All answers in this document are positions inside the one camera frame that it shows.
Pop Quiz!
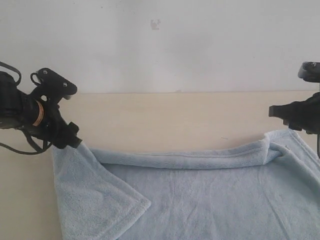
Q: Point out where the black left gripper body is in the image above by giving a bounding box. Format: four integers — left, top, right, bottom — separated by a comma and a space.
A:
24, 94, 69, 148

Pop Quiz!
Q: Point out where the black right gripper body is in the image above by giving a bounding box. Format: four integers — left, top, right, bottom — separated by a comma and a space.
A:
298, 92, 320, 134

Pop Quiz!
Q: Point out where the light blue fleece towel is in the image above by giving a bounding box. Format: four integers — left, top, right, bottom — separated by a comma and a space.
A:
52, 130, 320, 240

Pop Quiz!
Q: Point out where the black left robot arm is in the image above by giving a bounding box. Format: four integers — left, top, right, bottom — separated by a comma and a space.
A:
0, 68, 82, 155

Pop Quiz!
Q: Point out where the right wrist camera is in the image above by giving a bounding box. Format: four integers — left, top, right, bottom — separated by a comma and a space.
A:
297, 61, 320, 83

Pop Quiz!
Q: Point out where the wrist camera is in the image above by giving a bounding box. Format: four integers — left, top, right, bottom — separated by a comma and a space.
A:
30, 67, 78, 105
297, 61, 320, 83

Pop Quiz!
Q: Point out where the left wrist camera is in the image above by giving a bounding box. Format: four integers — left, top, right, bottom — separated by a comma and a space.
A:
30, 67, 78, 105

